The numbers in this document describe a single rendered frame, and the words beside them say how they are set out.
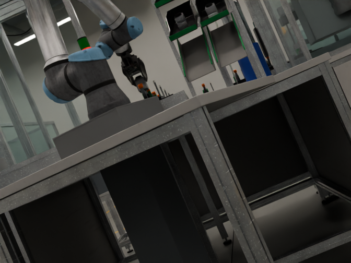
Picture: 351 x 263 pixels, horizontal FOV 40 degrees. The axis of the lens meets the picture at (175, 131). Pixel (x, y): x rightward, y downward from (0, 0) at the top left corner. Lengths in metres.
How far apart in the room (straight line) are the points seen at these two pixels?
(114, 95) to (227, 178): 0.57
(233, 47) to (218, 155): 1.06
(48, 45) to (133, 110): 0.39
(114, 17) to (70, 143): 0.51
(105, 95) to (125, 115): 0.10
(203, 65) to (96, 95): 0.70
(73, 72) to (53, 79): 0.10
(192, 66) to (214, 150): 1.04
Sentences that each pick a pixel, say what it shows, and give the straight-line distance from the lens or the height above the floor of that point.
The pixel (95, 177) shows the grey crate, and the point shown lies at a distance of 4.20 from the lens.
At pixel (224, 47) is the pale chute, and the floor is 1.08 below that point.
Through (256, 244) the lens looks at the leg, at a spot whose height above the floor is 0.47.
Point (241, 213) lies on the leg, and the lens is 1.22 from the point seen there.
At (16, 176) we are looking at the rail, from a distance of 2.21.
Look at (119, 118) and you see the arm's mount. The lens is 1.53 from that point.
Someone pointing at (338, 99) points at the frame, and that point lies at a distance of 2.04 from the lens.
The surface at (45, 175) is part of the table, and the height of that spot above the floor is 0.84.
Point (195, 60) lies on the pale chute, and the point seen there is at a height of 1.08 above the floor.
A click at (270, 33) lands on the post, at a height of 1.18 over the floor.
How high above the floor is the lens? 0.78
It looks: 1 degrees up
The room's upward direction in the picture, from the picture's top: 24 degrees counter-clockwise
